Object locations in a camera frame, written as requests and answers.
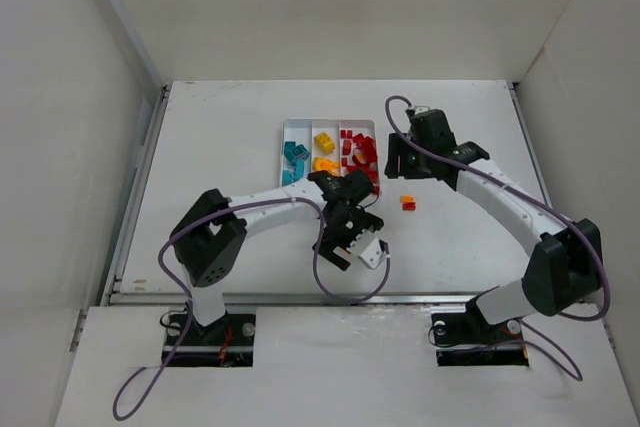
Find orange arch lego piece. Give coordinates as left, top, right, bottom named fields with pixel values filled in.
left=312, top=157, right=341, bottom=176

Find red orange lego pile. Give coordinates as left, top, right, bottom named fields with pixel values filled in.
left=400, top=195, right=417, bottom=211

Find red flower duplo piece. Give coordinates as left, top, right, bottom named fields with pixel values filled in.
left=351, top=148, right=375, bottom=168

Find teal duplo brick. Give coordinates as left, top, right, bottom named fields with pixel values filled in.
left=283, top=141, right=310, bottom=166
left=281, top=170, right=294, bottom=186

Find yellow duplo brick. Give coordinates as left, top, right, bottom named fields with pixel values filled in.
left=313, top=132, right=336, bottom=155

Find teal frog duplo piece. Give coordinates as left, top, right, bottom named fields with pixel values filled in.
left=293, top=160, right=305, bottom=182

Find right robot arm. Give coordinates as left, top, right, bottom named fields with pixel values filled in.
left=385, top=106, right=610, bottom=336

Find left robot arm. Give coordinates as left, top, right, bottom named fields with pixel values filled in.
left=165, top=169, right=390, bottom=341

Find white three-compartment tray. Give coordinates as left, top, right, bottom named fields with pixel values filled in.
left=279, top=119, right=376, bottom=186

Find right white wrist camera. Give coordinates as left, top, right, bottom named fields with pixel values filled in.
left=405, top=105, right=431, bottom=118

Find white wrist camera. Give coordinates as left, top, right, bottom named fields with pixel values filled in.
left=405, top=105, right=431, bottom=118
left=347, top=230, right=387, bottom=270

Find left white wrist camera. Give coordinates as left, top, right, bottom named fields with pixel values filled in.
left=347, top=230, right=387, bottom=270

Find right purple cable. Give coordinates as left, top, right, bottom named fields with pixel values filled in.
left=384, top=94, right=612, bottom=382

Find aluminium front rail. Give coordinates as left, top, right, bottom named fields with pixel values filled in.
left=223, top=293, right=473, bottom=305

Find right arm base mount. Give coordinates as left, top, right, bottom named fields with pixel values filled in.
left=428, top=312, right=529, bottom=367

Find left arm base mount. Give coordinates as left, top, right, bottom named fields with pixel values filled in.
left=168, top=312, right=256, bottom=368

